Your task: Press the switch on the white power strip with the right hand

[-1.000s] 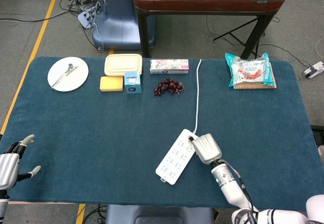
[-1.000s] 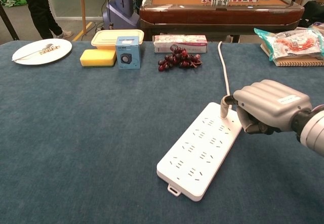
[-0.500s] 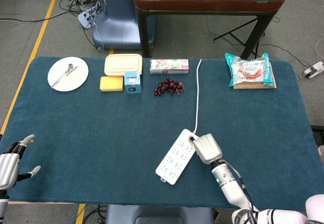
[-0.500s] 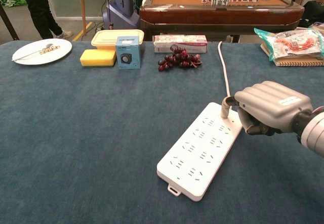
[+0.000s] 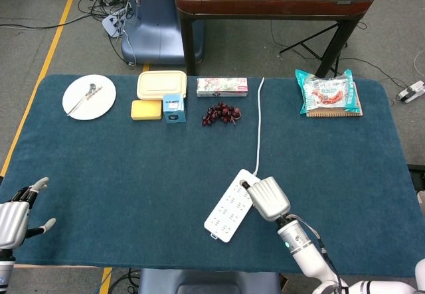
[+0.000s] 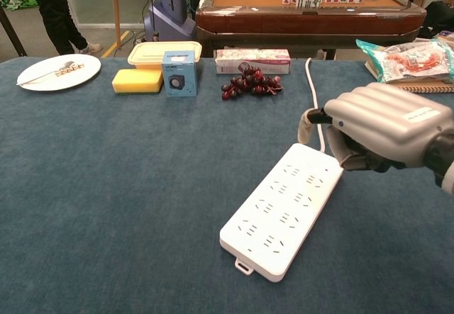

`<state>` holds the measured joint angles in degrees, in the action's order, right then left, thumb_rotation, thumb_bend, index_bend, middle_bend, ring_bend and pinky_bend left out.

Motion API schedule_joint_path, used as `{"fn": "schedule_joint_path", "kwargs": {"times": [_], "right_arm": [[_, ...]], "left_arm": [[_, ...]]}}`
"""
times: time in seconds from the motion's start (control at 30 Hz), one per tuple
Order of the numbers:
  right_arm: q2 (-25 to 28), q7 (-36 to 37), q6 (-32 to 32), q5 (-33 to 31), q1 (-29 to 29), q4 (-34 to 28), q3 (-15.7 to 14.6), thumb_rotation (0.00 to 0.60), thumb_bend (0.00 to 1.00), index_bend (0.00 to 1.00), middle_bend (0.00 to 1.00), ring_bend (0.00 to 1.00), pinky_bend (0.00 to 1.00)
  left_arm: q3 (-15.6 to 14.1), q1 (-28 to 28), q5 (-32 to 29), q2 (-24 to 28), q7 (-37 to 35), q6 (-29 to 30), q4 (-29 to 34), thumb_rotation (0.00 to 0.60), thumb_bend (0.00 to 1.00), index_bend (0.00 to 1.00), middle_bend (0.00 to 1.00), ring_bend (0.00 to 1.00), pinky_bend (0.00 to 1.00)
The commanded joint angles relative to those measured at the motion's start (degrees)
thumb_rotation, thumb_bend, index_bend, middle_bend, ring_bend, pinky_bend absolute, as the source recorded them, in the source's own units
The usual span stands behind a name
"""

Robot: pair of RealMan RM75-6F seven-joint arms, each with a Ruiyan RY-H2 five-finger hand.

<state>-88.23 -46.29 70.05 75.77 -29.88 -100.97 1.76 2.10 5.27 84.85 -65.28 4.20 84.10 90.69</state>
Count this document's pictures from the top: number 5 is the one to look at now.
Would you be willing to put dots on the yellow lunch box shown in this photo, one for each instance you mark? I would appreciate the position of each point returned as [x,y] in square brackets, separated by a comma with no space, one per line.
[159,83]

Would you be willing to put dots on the white round plate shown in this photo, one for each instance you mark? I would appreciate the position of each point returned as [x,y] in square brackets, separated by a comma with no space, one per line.
[99,108]

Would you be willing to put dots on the dark red grape bunch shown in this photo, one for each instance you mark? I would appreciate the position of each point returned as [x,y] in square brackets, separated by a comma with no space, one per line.
[220,113]

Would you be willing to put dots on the white floor power strip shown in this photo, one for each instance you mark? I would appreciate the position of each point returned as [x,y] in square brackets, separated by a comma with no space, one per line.
[111,23]

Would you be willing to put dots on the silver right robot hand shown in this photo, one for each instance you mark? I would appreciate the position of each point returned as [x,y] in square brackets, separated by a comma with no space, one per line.
[269,199]

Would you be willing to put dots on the metal spoon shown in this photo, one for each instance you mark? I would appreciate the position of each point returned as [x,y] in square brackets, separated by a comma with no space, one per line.
[92,85]

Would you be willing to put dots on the brown mahjong table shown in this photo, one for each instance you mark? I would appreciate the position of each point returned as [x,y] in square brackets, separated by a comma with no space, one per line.
[265,7]

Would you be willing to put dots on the brown spiral notebook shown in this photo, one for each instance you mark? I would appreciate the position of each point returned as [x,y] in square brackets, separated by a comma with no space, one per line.
[332,115]

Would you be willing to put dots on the black metal frame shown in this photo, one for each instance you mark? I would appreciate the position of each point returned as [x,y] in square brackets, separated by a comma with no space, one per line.
[417,181]

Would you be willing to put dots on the yellow sponge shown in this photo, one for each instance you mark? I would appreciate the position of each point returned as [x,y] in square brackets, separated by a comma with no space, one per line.
[146,110]

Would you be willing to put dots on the teal snack bag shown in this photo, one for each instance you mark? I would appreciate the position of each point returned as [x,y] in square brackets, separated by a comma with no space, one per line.
[328,95]

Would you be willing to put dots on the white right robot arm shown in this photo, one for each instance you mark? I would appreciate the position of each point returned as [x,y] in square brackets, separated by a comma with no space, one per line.
[299,241]

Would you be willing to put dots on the white floor adapter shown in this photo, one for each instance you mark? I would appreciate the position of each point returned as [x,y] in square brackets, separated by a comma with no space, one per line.
[411,93]

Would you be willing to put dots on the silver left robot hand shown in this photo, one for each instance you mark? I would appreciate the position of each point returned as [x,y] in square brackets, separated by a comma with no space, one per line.
[11,224]

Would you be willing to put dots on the floral cling film box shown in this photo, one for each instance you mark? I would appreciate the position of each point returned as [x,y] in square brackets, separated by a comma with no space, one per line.
[222,86]

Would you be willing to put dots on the blue table cloth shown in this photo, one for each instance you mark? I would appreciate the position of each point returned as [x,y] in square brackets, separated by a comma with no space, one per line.
[133,174]

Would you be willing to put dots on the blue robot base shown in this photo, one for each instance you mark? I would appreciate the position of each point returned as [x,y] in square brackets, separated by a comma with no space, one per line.
[156,25]

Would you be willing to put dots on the blue robot torso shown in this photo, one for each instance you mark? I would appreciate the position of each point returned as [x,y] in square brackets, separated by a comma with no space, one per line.
[206,282]

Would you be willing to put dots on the blue speaker carton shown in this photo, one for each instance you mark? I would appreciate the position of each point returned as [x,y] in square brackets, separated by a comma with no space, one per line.
[174,108]

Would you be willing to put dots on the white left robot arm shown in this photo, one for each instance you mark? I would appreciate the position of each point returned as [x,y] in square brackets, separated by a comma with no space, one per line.
[6,270]

